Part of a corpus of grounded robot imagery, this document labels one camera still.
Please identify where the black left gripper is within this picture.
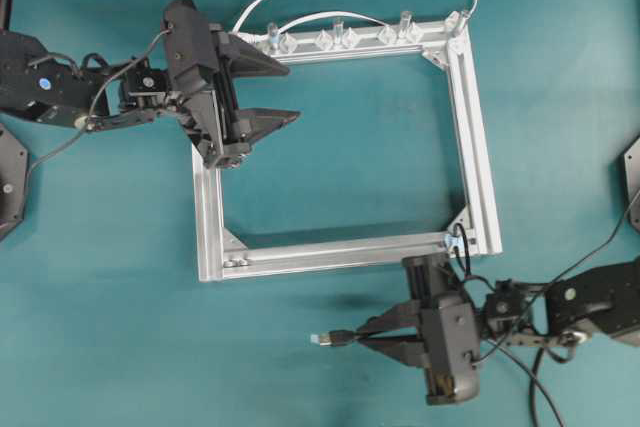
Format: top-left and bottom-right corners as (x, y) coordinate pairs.
(163, 0), (300, 168)

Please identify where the clear standoff post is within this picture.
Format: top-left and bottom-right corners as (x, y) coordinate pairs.
(398, 10), (413, 40)
(332, 18), (345, 49)
(444, 10), (472, 38)
(267, 22), (280, 55)

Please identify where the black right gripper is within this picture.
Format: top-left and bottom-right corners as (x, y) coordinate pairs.
(356, 255), (480, 405)

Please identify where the silver aluminium extrusion frame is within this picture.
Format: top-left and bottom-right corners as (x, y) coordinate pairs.
(192, 11), (502, 282)

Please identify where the black cable with plug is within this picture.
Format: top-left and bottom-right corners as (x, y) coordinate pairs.
(309, 266), (640, 427)

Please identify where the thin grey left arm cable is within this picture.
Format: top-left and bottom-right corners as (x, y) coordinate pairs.
(24, 29), (174, 171)

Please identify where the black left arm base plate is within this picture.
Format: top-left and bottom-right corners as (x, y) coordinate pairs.
(0, 124), (29, 240)

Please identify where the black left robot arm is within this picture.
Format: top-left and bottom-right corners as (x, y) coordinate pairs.
(1, 0), (299, 169)

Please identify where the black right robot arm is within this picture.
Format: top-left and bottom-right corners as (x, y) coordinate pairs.
(354, 254), (639, 405)

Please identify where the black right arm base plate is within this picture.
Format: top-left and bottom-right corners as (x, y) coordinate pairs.
(622, 138), (640, 232)

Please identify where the black zip tie loop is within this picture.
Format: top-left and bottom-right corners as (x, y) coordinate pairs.
(451, 222), (472, 278)

